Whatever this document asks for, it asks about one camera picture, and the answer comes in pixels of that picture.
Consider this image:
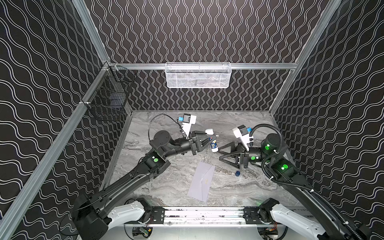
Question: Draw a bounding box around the black wire basket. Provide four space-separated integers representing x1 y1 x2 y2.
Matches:
86 64 137 122

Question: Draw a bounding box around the aluminium corner post left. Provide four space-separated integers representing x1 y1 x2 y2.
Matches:
73 0 111 63

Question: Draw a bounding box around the blue white glue stick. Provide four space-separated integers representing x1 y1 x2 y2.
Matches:
205 129 219 153

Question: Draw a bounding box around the white wire mesh basket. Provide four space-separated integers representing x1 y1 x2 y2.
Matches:
165 62 232 89

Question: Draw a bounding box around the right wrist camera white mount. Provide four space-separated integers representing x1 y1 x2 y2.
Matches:
232 125 254 152

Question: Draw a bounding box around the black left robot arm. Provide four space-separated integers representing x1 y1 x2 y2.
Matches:
72 131 217 240

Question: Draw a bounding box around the white envelope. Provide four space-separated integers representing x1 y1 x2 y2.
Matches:
188 162 215 202

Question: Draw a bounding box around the aluminium left side rail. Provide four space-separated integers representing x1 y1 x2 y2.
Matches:
1 62 109 240

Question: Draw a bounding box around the aluminium corner post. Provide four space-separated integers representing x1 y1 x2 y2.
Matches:
269 0 342 115
73 0 111 63

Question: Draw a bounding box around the aluminium corner post right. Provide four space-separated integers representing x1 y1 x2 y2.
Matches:
269 0 342 115

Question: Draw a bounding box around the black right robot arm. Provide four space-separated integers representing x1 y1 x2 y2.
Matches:
219 133 372 240

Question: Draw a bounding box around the aluminium back crossbar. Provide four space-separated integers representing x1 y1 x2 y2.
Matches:
113 62 297 71

